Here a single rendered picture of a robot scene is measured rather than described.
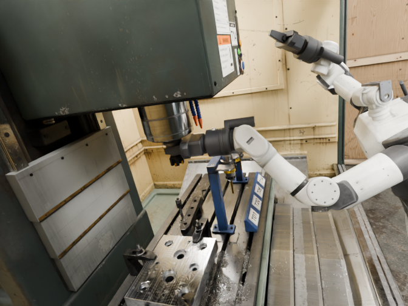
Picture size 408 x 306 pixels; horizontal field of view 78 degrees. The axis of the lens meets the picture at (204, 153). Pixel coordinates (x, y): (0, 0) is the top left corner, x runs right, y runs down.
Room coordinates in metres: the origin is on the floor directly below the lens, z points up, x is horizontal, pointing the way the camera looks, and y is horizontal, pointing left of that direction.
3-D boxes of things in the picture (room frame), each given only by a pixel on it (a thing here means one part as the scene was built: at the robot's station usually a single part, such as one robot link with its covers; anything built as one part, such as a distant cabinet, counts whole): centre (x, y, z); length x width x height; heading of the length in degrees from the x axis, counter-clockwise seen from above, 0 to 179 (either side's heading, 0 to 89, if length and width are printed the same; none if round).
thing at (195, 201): (1.03, 0.12, 0.93); 0.26 x 0.05 x 0.06; 164
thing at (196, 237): (0.84, 0.07, 0.97); 0.13 x 0.03 x 0.15; 159
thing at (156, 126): (0.80, 0.10, 1.49); 0.16 x 0.16 x 0.12
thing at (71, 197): (0.96, 0.51, 1.16); 0.48 x 0.05 x 0.51; 159
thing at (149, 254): (0.76, 0.31, 0.97); 0.13 x 0.03 x 0.15; 69
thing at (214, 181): (0.94, -0.02, 1.05); 0.10 x 0.05 x 0.30; 69
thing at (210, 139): (0.77, 0.00, 1.38); 0.13 x 0.12 x 0.10; 166
